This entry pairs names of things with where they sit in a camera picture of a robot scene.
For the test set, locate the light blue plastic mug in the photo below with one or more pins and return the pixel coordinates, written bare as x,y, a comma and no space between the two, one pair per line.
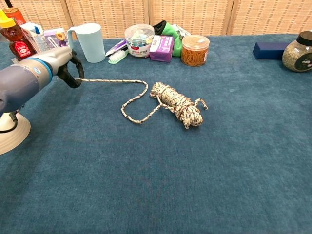
91,44

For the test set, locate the black stand pole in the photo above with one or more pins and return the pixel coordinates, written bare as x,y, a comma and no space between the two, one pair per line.
8,3

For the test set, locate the green black cloth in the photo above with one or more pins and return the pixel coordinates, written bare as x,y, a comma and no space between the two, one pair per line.
170,30

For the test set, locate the purple pad box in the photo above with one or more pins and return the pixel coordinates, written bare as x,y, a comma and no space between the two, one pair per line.
161,48

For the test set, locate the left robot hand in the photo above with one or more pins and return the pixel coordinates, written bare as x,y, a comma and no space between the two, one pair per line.
61,58

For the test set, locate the honey bear bottle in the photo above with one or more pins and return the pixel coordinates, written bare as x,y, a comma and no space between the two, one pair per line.
20,48

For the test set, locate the clear tub of clips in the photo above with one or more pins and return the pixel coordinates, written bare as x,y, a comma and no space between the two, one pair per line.
139,41

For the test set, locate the red drink can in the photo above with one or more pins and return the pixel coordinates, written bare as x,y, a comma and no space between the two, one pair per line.
17,15

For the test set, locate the bamboo folding screen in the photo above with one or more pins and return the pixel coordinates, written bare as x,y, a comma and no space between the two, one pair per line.
195,14

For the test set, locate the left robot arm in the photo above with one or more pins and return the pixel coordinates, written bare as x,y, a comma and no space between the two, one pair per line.
17,80

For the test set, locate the small purple drink carton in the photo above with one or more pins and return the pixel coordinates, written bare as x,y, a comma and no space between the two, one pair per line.
58,36

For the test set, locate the blue felt table cover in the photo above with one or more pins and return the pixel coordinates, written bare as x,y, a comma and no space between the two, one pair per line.
170,170

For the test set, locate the seed jar with black lid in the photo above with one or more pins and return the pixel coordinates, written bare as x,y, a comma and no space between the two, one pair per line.
297,53

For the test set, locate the white blue carton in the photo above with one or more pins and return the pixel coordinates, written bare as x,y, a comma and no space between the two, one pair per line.
34,36

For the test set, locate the green scrub brush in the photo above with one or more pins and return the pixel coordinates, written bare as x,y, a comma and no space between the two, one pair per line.
118,57

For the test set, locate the clear jar of rubber bands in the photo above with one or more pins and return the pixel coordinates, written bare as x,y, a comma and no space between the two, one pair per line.
195,51

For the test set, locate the cream ceramic bowl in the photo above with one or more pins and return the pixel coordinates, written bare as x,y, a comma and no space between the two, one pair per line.
14,136

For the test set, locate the navy blue long box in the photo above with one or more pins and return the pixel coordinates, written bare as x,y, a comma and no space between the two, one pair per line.
268,50

